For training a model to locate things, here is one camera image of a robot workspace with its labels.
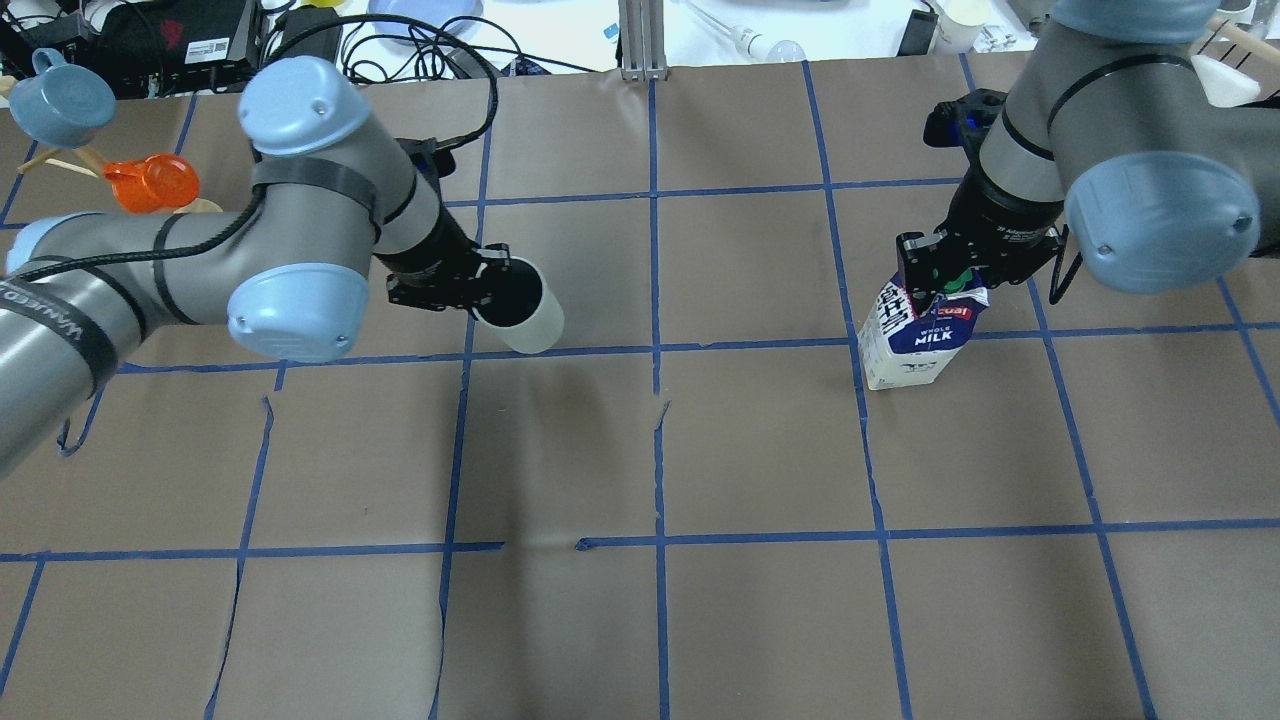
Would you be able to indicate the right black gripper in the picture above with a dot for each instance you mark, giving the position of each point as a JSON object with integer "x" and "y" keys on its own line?
{"x": 992, "y": 222}

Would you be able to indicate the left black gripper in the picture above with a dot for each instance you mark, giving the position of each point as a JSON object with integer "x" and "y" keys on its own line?
{"x": 428, "y": 261}

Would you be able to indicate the white ribbed mug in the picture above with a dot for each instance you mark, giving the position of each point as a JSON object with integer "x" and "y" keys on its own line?
{"x": 519, "y": 307}

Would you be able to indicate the blue white milk carton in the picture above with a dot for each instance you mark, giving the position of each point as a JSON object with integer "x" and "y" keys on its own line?
{"x": 901, "y": 348}

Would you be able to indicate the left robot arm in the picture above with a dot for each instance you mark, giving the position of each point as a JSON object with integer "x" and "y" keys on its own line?
{"x": 288, "y": 276}

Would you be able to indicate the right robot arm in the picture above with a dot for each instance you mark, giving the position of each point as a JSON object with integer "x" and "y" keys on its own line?
{"x": 1109, "y": 130}

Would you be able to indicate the cream paper cup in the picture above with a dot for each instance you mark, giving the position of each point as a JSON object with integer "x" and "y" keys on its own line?
{"x": 959, "y": 25}

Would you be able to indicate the orange plastic cup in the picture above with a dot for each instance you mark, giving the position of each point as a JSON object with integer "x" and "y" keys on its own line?
{"x": 157, "y": 182}

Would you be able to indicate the blue plastic cup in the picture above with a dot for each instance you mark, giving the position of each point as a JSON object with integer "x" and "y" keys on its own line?
{"x": 63, "y": 105}

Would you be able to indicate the light blue plate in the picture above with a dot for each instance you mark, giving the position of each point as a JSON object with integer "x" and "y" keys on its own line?
{"x": 452, "y": 16}

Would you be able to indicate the light bulb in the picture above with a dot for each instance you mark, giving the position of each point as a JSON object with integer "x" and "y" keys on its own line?
{"x": 748, "y": 42}

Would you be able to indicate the black electronics box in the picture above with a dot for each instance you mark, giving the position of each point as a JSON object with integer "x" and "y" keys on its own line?
{"x": 161, "y": 48}

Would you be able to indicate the wooden rack handle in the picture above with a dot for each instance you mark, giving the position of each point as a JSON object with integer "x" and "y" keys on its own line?
{"x": 1221, "y": 26}

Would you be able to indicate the aluminium frame post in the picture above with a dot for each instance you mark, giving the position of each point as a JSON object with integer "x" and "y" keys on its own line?
{"x": 642, "y": 46}

